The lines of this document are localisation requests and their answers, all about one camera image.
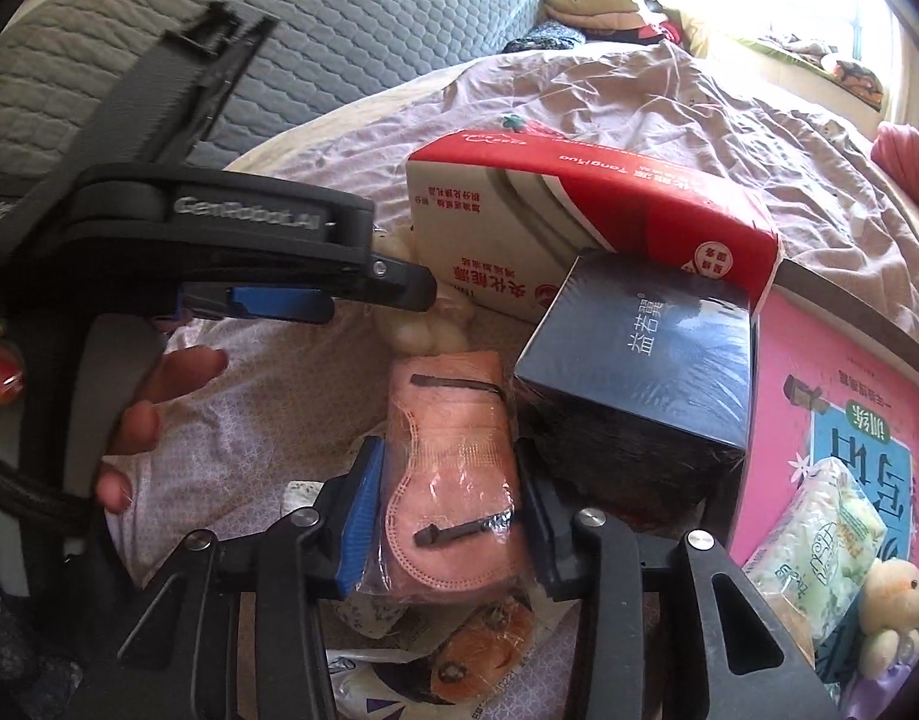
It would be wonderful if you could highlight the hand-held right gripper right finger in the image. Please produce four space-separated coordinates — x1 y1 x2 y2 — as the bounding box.
513 439 843 720

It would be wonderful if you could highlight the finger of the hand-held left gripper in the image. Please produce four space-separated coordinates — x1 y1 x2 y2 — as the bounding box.
332 240 440 314
176 281 335 327

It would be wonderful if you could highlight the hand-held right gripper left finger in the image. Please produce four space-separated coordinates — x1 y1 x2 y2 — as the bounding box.
118 435 389 720

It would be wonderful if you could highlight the pink face mask pack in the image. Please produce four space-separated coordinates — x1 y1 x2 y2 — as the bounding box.
355 349 539 608

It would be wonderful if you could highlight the person's left hand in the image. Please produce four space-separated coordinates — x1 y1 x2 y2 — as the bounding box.
95 345 230 515

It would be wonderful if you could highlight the orange cartoon face packet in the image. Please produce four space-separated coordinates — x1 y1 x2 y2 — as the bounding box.
430 589 581 706

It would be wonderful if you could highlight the white plastic packet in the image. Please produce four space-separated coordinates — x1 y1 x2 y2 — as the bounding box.
328 649 461 720

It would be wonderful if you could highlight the dark blue box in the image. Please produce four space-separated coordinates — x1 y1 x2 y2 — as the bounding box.
513 251 755 526

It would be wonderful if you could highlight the red and white carton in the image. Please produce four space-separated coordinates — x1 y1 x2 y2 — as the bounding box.
406 127 782 327

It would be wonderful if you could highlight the grey quilted headboard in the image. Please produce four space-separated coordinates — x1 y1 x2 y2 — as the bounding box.
0 0 543 188

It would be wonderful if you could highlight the green patterned tissue packet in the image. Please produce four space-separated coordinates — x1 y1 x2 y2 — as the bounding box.
740 456 891 653

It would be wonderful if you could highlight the pink book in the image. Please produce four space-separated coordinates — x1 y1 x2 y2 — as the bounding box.
729 255 919 691

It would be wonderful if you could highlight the stack of folded clothes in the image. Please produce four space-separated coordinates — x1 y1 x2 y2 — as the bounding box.
504 0 689 53

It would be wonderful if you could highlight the patterned cloth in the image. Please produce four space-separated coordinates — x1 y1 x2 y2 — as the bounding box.
759 30 891 110

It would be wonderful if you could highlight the pink knitted cloth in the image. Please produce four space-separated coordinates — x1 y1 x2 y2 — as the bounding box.
872 122 919 211

